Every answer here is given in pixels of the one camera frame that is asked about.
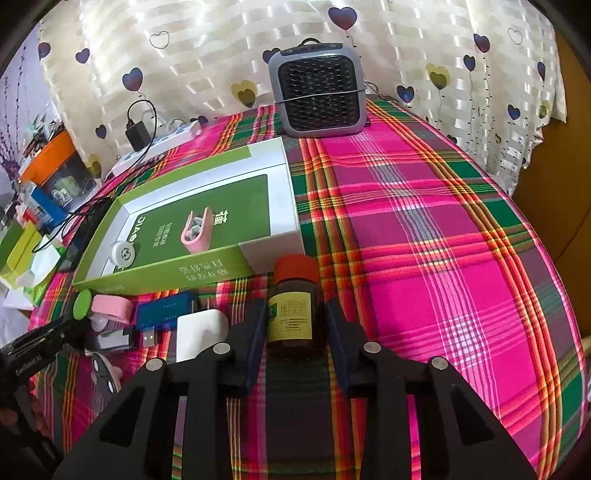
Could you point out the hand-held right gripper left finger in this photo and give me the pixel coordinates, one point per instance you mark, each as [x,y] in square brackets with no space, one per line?
[257,341]

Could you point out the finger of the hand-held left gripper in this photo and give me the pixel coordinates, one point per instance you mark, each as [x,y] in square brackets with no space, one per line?
[60,330]

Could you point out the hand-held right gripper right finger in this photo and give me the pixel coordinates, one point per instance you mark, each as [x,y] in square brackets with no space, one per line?
[337,350]

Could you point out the brown bottle with red cap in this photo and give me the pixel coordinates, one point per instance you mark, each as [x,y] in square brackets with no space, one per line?
[293,318]

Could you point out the pink band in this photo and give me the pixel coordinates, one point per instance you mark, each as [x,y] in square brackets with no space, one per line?
[113,308]

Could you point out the white charger plug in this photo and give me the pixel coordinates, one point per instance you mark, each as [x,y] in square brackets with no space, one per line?
[198,334]

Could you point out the white oval gadget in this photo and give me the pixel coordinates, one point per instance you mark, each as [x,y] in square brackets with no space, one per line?
[105,374]

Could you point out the blue usb device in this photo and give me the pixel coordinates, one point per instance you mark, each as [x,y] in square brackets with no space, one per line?
[168,311]

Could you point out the green and white cardboard box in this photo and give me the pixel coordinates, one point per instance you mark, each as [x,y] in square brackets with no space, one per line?
[217,194]

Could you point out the green round disc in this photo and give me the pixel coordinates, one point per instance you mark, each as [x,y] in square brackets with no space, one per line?
[83,303]

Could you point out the dark shiny flat gadget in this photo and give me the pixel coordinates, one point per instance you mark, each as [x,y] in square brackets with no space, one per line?
[111,341]

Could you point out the white tissue pack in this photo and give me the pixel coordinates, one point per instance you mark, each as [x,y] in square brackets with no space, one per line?
[46,263]

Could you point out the lime green box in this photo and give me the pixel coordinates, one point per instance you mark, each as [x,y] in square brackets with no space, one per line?
[21,249]

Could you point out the white round container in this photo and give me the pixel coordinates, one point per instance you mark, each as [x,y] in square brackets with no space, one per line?
[123,253]

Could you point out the black phone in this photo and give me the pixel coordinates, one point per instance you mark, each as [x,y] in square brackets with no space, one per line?
[83,230]

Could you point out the blue box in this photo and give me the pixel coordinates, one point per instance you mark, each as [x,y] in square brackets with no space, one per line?
[46,207]

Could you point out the pink plaid tablecloth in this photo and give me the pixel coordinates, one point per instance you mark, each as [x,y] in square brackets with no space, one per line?
[415,254]

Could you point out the dark picture box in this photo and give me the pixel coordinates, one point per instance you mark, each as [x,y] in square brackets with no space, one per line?
[69,177]

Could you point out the orange box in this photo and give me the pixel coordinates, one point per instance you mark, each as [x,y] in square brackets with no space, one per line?
[51,159]

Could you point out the black power adapter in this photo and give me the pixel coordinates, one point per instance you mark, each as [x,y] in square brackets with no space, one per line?
[137,134]

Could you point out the white power strip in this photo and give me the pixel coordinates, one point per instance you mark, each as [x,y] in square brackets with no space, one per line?
[180,131]

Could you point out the small grey fan heater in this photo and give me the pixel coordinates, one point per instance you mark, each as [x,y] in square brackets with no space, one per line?
[318,92]

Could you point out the cream heart print curtain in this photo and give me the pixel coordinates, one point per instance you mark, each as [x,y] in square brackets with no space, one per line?
[207,55]

